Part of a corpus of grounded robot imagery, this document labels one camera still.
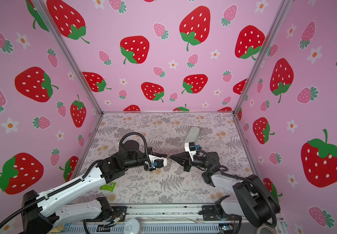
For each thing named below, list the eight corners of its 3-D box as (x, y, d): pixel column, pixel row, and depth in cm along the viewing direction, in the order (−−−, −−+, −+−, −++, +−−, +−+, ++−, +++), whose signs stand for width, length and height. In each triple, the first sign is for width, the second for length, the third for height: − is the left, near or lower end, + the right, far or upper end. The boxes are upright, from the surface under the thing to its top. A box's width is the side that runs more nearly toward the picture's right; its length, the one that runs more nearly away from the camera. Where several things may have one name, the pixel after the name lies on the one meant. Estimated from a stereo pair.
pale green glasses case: (184, 143, 105) (184, 140, 101) (190, 128, 113) (191, 125, 110) (194, 146, 103) (194, 143, 100) (200, 131, 112) (200, 128, 109)
